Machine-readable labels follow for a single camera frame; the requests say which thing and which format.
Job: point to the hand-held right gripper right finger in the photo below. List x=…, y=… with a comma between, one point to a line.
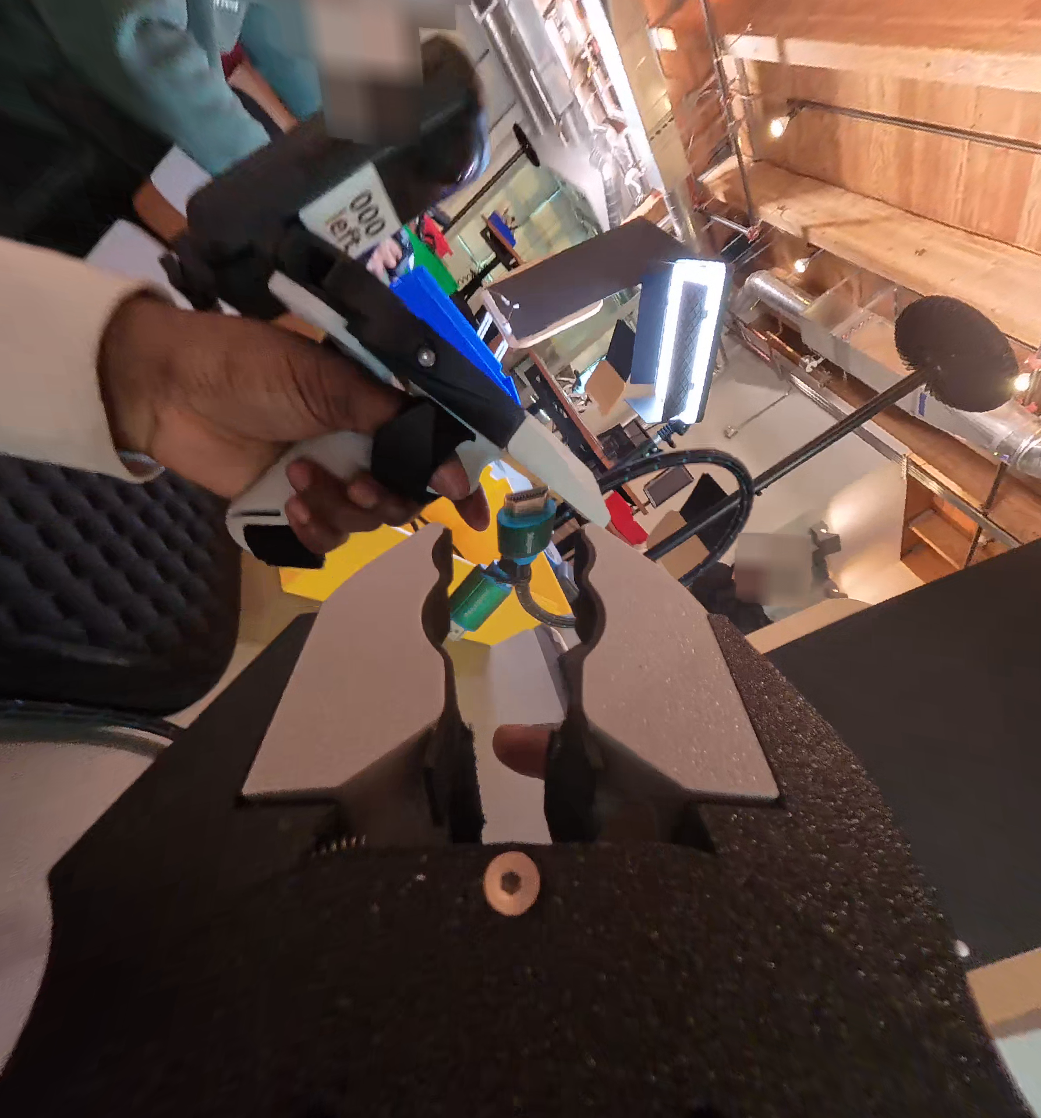
x=669, y=699

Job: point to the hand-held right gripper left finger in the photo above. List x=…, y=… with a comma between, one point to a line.
x=354, y=699

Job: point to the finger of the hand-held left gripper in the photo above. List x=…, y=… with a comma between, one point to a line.
x=555, y=472

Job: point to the yellow plastic bin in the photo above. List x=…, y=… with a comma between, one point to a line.
x=372, y=548

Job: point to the person's left forearm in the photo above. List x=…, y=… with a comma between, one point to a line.
x=31, y=349

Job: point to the person's right hand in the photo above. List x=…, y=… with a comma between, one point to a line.
x=520, y=751

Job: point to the person's left hand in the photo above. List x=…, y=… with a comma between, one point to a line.
x=223, y=393

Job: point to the blue plastic bin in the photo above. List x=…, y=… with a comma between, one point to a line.
x=451, y=314

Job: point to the red plastic bin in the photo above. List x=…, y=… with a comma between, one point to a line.
x=436, y=234
x=625, y=520

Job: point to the green plastic bin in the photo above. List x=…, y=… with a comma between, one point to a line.
x=429, y=258

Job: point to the light panel on stand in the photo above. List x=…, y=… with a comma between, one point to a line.
x=691, y=349

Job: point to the black floor lamp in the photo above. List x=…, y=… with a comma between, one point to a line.
x=527, y=144

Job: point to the black mesh pad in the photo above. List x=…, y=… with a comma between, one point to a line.
x=75, y=576

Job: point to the black pole with round top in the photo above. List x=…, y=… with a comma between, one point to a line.
x=957, y=354

